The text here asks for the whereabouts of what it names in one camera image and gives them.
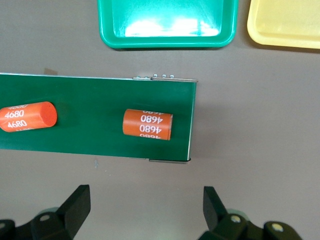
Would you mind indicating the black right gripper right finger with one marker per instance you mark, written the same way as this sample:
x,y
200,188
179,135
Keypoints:
x,y
215,212

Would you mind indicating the orange cylinder printed 4680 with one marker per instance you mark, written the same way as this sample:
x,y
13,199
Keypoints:
x,y
27,117
147,125

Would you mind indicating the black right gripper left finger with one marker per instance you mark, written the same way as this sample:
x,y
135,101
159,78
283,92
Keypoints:
x,y
75,210

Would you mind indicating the green conveyor belt unit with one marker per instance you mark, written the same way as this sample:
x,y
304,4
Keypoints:
x,y
95,100

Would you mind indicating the yellow plastic tray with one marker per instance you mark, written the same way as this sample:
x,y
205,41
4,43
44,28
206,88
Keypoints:
x,y
287,25

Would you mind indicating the green plastic tray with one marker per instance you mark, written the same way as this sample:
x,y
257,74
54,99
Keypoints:
x,y
107,25

